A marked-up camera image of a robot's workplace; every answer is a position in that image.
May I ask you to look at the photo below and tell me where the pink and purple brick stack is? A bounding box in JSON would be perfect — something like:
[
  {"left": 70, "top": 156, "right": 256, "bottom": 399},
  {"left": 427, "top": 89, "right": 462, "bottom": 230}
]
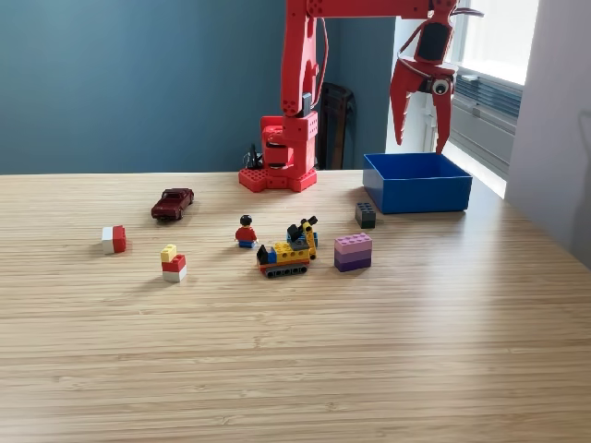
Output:
[{"left": 333, "top": 233, "right": 373, "bottom": 273}]

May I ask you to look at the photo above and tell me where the red and white square brick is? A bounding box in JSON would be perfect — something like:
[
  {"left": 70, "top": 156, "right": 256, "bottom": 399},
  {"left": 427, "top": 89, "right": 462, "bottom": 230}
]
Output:
[{"left": 101, "top": 225, "right": 127, "bottom": 255}]

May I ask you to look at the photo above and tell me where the blue plastic bin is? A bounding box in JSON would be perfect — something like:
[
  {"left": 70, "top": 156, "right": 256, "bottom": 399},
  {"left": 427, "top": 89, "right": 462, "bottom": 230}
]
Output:
[{"left": 362, "top": 151, "right": 474, "bottom": 215}]

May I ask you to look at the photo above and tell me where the grey pleated window blind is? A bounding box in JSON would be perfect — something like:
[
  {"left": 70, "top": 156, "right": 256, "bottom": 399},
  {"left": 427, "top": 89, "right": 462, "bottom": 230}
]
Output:
[{"left": 454, "top": 64, "right": 524, "bottom": 122}]

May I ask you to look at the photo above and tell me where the black brick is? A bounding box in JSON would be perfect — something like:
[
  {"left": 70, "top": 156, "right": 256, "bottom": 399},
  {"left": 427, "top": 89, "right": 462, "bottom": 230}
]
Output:
[{"left": 355, "top": 201, "right": 377, "bottom": 231}]

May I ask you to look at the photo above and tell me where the yellow toy digger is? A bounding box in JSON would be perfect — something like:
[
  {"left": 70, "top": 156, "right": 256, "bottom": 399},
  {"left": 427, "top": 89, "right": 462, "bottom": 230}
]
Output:
[{"left": 256, "top": 214, "right": 320, "bottom": 281}]

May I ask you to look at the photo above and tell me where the toy figure red shirt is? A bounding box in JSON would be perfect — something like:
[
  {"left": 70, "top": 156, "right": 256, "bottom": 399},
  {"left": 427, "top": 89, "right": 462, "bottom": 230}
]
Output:
[{"left": 235, "top": 214, "right": 259, "bottom": 250}]

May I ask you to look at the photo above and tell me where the dark red toy car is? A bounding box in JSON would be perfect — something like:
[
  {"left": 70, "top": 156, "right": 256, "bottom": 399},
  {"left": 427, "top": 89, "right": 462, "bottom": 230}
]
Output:
[{"left": 151, "top": 187, "right": 196, "bottom": 222}]

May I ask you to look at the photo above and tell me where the red over white brick stack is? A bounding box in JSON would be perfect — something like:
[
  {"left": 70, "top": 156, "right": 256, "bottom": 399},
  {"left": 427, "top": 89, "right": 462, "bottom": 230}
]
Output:
[{"left": 161, "top": 254, "right": 188, "bottom": 283}]

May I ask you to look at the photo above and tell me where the white window frame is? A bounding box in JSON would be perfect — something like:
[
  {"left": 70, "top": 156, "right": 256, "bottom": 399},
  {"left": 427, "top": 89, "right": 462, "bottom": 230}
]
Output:
[{"left": 427, "top": 0, "right": 541, "bottom": 199}]

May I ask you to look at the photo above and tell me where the black cable bundle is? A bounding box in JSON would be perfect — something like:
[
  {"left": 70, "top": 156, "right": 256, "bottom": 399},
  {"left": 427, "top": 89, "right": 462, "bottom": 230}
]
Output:
[{"left": 243, "top": 142, "right": 265, "bottom": 170}]

